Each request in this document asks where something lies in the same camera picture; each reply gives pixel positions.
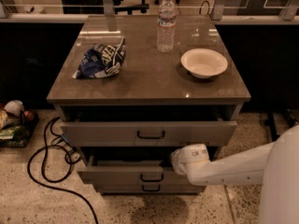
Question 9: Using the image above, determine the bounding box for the blue crumpled chip bag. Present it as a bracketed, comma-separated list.
[72, 36, 126, 79]

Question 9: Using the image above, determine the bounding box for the pile of objects on mat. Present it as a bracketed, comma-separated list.
[0, 100, 39, 148]

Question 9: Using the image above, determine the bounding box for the white bowl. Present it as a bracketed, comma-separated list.
[180, 49, 228, 79]

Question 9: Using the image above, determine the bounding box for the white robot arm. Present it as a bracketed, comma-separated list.
[171, 126, 299, 224]

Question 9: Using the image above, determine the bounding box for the grey bottom drawer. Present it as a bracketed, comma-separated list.
[95, 184, 205, 195]

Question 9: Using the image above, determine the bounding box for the black stand leg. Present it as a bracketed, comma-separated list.
[264, 109, 299, 141]

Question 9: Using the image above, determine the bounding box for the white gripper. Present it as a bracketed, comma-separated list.
[170, 144, 209, 175]

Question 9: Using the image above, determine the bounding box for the grey drawer cabinet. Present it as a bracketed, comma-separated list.
[46, 14, 251, 195]

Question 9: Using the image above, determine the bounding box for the grey drawer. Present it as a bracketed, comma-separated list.
[78, 147, 189, 187]
[95, 184, 205, 195]
[61, 121, 236, 147]

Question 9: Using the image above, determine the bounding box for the clear plastic water bottle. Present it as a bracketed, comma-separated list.
[157, 0, 176, 52]

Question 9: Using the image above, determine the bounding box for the grey top drawer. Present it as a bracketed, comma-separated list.
[61, 121, 236, 147]

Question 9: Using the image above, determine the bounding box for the black floor cable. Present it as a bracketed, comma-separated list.
[26, 117, 100, 224]

